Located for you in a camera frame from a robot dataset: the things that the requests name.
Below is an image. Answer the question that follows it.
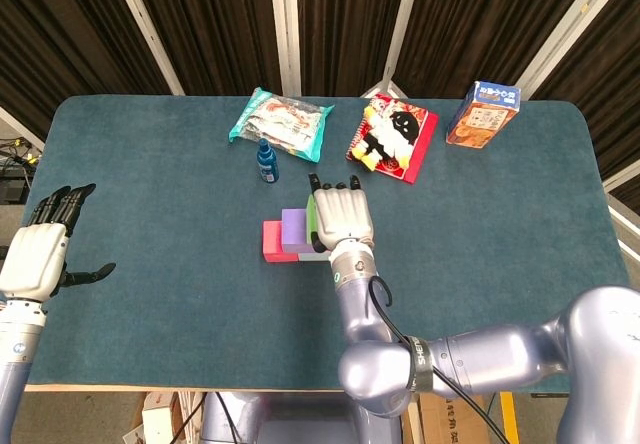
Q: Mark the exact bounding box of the purple foam cube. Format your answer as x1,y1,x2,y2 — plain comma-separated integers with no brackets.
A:
280,207,309,255

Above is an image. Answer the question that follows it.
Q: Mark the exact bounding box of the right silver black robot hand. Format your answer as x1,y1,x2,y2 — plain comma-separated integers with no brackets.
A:
307,172,376,255

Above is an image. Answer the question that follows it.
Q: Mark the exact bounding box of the green foam cube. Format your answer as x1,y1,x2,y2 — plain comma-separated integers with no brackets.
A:
304,195,322,236

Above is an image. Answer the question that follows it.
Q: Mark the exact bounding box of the white frame post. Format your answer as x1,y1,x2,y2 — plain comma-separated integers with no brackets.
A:
516,0,617,101
268,0,302,98
0,106,46,151
359,0,426,99
602,161,640,195
107,0,185,96

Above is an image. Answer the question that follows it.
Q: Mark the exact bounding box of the flat red gift box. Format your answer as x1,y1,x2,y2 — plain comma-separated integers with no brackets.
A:
344,92,440,185

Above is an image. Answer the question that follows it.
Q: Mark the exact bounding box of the dark brown curtain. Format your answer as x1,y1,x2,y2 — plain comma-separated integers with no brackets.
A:
0,0,640,200

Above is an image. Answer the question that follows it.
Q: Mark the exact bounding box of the white red printed box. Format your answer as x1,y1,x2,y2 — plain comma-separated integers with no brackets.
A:
122,391,201,444

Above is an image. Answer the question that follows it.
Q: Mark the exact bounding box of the brown cardboard box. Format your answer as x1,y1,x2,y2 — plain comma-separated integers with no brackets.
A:
407,392,494,444

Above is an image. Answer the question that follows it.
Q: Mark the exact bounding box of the blue spray bottle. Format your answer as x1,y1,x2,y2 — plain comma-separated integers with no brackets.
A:
256,138,281,184

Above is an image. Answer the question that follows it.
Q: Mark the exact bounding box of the blue orange biscuit box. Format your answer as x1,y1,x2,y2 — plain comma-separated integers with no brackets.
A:
445,80,522,150

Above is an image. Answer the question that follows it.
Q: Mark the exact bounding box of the blue-grey robot torso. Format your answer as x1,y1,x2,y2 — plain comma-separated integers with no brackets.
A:
199,391,404,444

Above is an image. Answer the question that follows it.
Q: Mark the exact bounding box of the teal table mat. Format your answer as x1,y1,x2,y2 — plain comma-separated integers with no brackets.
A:
0,94,640,395

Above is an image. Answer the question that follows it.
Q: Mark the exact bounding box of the black floor equipment with cables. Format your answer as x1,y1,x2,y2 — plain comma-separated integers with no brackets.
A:
0,136,41,205

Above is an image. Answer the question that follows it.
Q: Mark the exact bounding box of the black white plush penguin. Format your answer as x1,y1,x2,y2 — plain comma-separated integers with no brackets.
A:
348,103,421,173

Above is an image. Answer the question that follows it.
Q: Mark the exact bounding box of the teal snack bag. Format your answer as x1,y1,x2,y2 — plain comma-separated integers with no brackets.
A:
228,87,335,165

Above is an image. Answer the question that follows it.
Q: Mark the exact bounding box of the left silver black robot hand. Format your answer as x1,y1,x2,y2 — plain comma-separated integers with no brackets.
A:
0,182,117,301

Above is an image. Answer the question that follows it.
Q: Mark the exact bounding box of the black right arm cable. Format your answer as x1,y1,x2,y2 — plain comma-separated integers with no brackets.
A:
367,276,507,444

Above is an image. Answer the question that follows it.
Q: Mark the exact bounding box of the red foam cube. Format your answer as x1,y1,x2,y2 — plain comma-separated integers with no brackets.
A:
262,220,301,264

